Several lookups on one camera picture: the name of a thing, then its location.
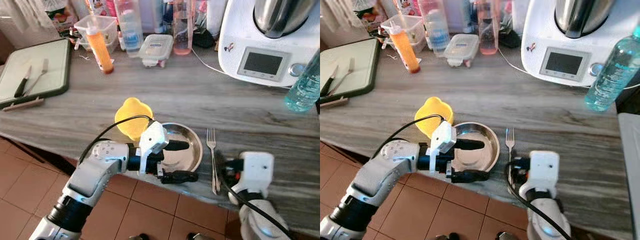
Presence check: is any green-edged cutting board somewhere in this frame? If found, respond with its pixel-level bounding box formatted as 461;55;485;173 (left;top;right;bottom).
0;38;72;110
320;37;381;105

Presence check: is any clear plastic tub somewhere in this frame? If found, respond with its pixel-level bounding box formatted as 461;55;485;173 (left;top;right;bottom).
74;15;119;53
380;14;427;53

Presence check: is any colourful juice carton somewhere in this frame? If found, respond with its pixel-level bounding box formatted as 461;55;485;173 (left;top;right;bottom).
44;0;78;36
350;0;383;35

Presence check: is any clear ribbed plastic bottle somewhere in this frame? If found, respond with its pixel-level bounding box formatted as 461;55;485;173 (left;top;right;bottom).
419;0;450;57
114;0;145;57

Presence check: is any teal water bottle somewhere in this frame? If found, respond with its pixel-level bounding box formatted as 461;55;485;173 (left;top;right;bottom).
585;24;640;112
284;50;321;113

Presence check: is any steel fork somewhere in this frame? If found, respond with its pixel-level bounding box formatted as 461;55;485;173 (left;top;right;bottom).
327;57;357;96
505;127;517;188
206;127;221;196
22;58;50;97

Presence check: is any white kitchen appliance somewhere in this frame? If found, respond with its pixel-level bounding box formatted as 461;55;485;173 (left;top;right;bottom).
218;0;321;88
521;0;640;88

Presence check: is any steel mixing jug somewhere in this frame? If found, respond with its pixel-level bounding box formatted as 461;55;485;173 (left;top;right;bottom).
554;0;617;39
252;0;317;39

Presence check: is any orange sauce bottle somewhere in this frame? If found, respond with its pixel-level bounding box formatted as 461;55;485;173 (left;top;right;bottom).
86;22;115;75
389;22;422;75

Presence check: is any black-handled knife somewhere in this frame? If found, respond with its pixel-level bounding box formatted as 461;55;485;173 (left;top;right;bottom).
14;65;33;99
321;65;340;97

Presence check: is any round steel bowl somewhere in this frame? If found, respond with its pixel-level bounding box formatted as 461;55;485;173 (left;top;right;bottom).
150;122;204;173
450;121;501;172

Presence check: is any grey wooden table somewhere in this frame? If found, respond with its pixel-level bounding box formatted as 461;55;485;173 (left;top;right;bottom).
320;37;633;240
0;37;321;238

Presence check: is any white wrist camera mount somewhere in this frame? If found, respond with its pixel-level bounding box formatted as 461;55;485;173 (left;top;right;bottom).
138;120;170;176
239;151;275;193
430;120;458;176
529;150;561;188

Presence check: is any yellow plastic bowl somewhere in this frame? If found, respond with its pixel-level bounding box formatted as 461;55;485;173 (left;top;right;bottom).
414;96;455;140
114;97;154;142

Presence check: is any pink clear tumbler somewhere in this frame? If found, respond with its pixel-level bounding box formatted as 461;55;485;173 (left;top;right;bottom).
476;0;500;56
172;0;195;56

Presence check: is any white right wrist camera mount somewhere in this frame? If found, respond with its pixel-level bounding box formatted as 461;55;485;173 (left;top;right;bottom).
239;151;275;193
529;150;561;188

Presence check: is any white power cable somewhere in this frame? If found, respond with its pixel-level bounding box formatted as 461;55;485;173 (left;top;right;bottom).
497;47;538;76
190;47;236;77

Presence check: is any black pouch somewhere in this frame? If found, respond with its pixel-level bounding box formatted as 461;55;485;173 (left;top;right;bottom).
192;27;217;49
498;29;521;49

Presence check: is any brown wooden strip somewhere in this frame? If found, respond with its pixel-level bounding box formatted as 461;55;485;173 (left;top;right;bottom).
2;97;46;112
320;96;350;108

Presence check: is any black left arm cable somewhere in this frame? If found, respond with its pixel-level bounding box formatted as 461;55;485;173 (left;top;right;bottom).
78;114;152;166
377;114;446;166

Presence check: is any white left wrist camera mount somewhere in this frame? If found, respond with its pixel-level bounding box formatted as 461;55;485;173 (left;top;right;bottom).
430;120;458;176
138;120;170;176

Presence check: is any clear lidded food container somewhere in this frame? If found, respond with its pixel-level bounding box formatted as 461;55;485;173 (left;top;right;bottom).
138;33;174;68
443;33;480;68

